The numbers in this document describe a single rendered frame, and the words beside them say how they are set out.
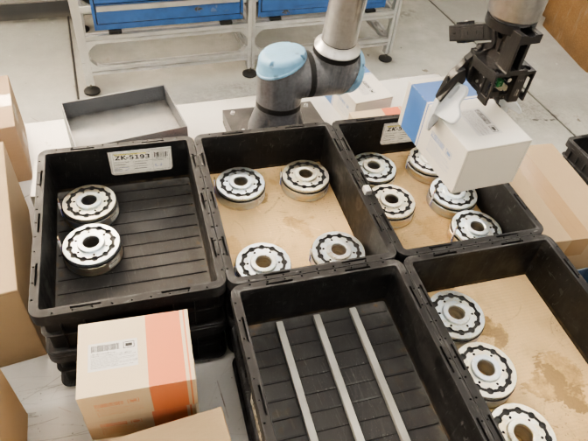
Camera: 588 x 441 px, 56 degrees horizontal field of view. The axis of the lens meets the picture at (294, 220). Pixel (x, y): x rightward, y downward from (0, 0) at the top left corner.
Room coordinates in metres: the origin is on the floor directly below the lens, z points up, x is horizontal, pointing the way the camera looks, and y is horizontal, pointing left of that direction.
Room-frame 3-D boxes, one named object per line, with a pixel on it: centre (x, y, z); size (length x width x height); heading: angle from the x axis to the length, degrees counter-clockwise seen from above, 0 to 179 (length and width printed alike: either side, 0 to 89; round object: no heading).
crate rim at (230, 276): (0.77, 0.02, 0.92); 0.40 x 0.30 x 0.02; 20
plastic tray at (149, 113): (1.13, 0.46, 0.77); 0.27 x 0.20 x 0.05; 120
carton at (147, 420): (0.41, 0.21, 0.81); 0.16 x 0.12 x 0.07; 106
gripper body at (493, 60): (0.77, -0.28, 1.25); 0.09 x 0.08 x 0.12; 23
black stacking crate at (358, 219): (0.77, 0.02, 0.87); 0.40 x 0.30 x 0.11; 20
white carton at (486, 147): (0.80, -0.27, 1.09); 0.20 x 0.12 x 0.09; 23
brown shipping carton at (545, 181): (0.95, -0.54, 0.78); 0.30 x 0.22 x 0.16; 17
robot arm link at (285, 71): (1.21, 0.07, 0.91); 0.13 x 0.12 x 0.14; 114
